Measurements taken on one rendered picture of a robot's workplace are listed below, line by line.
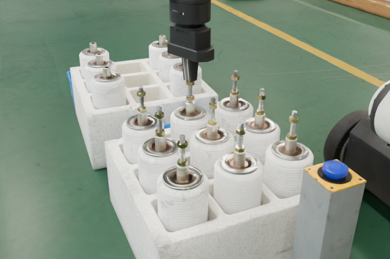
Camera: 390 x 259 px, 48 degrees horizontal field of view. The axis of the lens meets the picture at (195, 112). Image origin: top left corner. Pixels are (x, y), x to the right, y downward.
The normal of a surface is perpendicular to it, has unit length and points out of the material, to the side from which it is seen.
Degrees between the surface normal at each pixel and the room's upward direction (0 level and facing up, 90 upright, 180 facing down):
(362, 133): 45
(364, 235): 0
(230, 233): 90
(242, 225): 90
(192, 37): 90
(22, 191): 0
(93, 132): 90
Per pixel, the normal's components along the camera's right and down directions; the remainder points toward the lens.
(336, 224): 0.41, 0.41
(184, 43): -0.69, 0.33
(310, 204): -0.91, 0.18
